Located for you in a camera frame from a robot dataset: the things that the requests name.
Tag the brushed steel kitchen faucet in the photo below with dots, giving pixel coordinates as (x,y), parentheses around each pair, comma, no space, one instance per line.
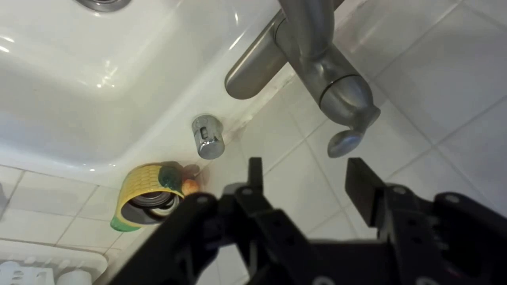
(318,58)

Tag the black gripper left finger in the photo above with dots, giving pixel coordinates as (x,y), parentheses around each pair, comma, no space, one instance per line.
(212,238)

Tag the white double kitchen sink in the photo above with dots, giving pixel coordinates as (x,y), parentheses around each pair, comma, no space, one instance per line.
(117,80)

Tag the yellow green sponge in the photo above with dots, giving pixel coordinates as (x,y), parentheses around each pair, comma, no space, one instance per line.
(151,195)

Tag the chrome sprayer cap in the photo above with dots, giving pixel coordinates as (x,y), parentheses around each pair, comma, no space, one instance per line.
(209,137)

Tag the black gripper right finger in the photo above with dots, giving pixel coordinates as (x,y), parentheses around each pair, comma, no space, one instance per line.
(438,232)

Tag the white ice cube tray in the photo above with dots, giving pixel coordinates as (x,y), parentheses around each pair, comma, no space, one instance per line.
(49,263)

